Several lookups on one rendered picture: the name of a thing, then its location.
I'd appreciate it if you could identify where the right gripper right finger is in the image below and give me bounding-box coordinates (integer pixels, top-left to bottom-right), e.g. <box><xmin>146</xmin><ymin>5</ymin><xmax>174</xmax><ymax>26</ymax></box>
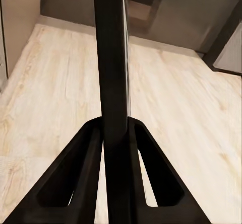
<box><xmin>127</xmin><ymin>116</ymin><xmax>211</xmax><ymax>224</ymax></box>

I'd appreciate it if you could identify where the poster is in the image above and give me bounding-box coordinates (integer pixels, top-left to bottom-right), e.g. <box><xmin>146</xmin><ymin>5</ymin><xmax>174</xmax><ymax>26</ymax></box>
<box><xmin>94</xmin><ymin>0</ymin><xmax>131</xmax><ymax>224</ymax></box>

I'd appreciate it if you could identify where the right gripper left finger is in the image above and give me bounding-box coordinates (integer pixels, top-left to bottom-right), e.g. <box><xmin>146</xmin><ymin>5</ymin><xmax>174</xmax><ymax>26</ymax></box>
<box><xmin>3</xmin><ymin>116</ymin><xmax>103</xmax><ymax>224</ymax></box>

